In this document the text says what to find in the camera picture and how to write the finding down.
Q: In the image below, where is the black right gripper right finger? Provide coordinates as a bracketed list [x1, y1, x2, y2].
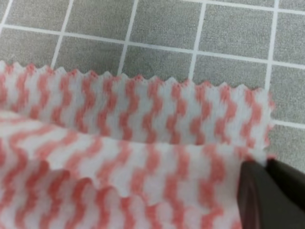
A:
[266, 159, 305, 211]

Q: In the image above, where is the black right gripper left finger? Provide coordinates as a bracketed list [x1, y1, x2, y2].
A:
[237, 161, 305, 229]

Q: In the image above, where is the pink white wavy towel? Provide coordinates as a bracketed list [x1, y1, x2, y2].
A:
[0, 62, 274, 229]

